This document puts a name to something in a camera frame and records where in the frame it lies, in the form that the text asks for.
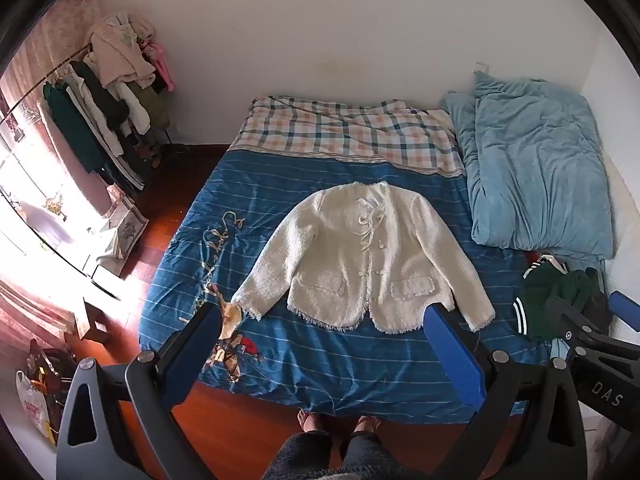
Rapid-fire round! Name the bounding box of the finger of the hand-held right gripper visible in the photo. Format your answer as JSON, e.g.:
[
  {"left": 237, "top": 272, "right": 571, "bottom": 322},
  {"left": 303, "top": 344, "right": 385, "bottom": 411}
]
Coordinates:
[
  {"left": 544, "top": 294, "right": 621, "bottom": 358},
  {"left": 606, "top": 290, "right": 640, "bottom": 335}
]

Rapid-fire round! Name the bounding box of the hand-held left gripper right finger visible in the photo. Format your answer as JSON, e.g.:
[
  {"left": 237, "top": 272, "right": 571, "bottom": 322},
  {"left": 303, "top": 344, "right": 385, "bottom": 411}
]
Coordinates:
[{"left": 422, "top": 304, "right": 588, "bottom": 480}]

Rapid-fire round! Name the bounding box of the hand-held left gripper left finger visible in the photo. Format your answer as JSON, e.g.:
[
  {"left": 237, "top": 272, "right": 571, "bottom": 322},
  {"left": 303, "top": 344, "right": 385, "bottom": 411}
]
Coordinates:
[{"left": 56, "top": 302, "right": 224, "bottom": 480}]

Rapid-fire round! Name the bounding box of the white tweed jacket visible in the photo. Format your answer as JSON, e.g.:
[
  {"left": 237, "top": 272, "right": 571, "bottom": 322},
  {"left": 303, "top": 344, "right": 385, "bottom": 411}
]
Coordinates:
[{"left": 231, "top": 180, "right": 497, "bottom": 335}]

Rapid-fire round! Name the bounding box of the clothes rack with hanging clothes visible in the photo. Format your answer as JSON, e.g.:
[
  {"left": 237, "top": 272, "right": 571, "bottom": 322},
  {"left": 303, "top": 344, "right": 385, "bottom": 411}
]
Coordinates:
[{"left": 40, "top": 45, "right": 173, "bottom": 197}]

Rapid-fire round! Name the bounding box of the pile of beige clothes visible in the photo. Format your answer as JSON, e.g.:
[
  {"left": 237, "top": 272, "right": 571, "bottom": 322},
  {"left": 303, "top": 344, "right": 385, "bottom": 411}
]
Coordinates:
[{"left": 84, "top": 10, "right": 159, "bottom": 89}]

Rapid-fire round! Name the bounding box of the green jacket with striped trim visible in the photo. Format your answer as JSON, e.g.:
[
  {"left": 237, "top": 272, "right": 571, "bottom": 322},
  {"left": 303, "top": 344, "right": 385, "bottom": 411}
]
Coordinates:
[{"left": 512, "top": 254, "right": 615, "bottom": 342}]

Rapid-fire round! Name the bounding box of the blue striped bed sheet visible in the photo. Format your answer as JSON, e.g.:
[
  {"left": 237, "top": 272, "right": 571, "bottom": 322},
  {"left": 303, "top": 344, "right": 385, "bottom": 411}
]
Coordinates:
[{"left": 137, "top": 95, "right": 610, "bottom": 426}]

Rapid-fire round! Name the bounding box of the small wooden stool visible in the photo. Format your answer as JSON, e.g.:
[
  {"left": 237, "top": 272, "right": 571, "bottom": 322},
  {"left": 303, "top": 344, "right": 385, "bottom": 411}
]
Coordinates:
[{"left": 74, "top": 299, "right": 112, "bottom": 342}]

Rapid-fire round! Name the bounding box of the person's right leg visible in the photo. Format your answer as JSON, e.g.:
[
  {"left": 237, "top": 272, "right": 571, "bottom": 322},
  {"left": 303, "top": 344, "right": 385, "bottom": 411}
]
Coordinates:
[{"left": 339, "top": 414, "right": 432, "bottom": 480}]

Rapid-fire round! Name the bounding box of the person's leg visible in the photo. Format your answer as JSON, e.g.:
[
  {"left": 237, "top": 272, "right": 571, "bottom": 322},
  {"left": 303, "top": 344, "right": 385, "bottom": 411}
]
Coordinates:
[
  {"left": 261, "top": 409, "right": 335, "bottom": 480},
  {"left": 339, "top": 414, "right": 432, "bottom": 480}
]

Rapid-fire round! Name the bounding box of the white floral printed bag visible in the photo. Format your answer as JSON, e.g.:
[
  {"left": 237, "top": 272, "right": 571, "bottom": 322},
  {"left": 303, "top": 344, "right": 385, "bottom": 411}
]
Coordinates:
[{"left": 94, "top": 185, "right": 151, "bottom": 277}]

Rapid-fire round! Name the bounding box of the dark bag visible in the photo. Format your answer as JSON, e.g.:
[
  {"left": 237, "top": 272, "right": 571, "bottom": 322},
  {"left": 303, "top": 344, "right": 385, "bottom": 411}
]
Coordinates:
[{"left": 26, "top": 339, "right": 77, "bottom": 411}]

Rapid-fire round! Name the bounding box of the light blue quilt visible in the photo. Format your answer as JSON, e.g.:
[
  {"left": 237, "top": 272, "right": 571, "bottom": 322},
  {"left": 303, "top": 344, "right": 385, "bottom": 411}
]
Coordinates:
[{"left": 440, "top": 71, "right": 617, "bottom": 262}]

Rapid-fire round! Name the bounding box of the person's left leg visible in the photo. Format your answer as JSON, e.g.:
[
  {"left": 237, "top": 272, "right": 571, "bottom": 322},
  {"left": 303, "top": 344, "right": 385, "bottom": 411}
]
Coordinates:
[{"left": 261, "top": 409, "right": 335, "bottom": 480}]

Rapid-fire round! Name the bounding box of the white plastic bag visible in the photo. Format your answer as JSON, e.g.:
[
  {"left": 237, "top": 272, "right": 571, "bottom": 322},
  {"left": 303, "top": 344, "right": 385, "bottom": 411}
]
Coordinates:
[{"left": 15, "top": 370, "right": 57, "bottom": 447}]

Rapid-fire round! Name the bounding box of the plaid blanket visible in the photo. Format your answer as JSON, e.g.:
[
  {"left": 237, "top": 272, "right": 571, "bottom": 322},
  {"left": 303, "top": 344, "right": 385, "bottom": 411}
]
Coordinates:
[{"left": 235, "top": 95, "right": 469, "bottom": 179}]

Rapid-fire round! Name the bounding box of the pink hanging garment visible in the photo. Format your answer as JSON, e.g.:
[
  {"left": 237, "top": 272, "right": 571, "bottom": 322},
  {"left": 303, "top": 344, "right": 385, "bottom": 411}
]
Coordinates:
[{"left": 149, "top": 41, "right": 177, "bottom": 94}]

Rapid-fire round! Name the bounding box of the pink floral curtain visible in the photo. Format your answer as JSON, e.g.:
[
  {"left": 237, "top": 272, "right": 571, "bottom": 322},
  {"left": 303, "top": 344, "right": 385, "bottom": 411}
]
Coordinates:
[{"left": 0, "top": 0, "right": 117, "bottom": 161}]

